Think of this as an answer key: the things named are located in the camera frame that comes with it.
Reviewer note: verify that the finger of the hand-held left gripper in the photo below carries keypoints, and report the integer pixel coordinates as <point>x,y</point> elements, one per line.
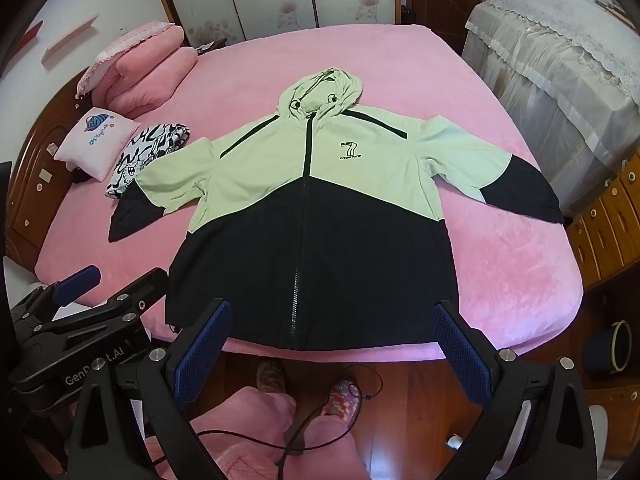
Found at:
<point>77,284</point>
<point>135,292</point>

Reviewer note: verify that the wooden drawer cabinet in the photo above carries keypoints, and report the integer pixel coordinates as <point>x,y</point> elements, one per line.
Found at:
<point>605,230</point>

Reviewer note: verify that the lace-trimmed pillow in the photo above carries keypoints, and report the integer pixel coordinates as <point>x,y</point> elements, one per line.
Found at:
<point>107,62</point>

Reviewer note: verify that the lace-covered furniture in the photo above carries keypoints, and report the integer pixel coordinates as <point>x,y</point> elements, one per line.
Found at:
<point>550,85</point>

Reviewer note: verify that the small white printed pillow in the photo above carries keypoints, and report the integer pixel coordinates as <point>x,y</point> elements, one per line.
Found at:
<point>95,140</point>

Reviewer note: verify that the wooden wall shelf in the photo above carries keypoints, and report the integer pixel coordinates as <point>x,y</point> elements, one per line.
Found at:
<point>70,40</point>

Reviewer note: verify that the person's leg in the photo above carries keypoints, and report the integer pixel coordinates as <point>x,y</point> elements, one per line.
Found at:
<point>245,425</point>
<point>325,445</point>

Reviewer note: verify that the pink bed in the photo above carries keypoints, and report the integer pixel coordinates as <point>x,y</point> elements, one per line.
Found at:
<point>475,270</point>

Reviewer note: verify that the black and white patterned cloth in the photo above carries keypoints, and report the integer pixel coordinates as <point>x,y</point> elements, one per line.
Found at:
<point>150,147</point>

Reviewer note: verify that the person's left leg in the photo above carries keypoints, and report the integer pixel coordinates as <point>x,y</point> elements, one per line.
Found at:
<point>245,425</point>

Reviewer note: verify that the dark blue bucket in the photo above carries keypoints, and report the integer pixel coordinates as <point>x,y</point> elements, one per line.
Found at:
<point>607,352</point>

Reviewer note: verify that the person's right leg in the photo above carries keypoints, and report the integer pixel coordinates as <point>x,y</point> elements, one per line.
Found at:
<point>325,445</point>

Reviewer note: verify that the green and black hooded jacket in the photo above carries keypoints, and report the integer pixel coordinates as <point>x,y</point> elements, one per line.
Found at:
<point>320,170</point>

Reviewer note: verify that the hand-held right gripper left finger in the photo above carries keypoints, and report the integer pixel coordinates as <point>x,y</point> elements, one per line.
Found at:
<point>200,355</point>

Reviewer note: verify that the wooden headboard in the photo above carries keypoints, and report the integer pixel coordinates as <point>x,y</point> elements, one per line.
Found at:
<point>30,185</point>

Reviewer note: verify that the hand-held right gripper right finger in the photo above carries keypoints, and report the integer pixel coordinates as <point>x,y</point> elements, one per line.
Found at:
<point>462,355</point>

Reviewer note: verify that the patterned slipper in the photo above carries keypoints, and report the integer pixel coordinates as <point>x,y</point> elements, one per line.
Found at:
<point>271,377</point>
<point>342,397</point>

